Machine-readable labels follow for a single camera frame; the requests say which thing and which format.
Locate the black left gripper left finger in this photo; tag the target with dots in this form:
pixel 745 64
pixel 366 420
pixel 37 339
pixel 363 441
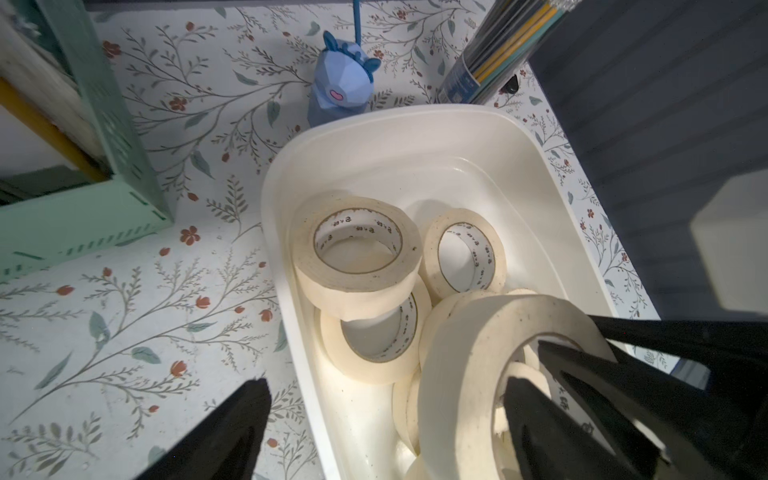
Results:
pixel 226 444

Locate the mint green file organizer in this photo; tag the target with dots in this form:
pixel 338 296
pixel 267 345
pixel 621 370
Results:
pixel 52 229

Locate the white plastic storage box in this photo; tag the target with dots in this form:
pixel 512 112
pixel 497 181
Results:
pixel 424 160

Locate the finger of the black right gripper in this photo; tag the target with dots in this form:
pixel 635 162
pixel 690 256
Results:
pixel 661 427
pixel 735 352

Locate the cream masking tape roll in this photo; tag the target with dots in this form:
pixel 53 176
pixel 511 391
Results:
pixel 382 350
pixel 465 363
pixel 462 253
pixel 352 296

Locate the small black clip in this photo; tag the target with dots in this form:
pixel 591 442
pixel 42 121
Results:
pixel 511 87

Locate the clear tube of coloured pencils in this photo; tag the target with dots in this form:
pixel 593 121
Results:
pixel 507 37

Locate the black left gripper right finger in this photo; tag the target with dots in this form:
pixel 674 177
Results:
pixel 548 443

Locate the floral patterned table mat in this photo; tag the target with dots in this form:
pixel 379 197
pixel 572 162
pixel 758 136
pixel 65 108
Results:
pixel 110 358

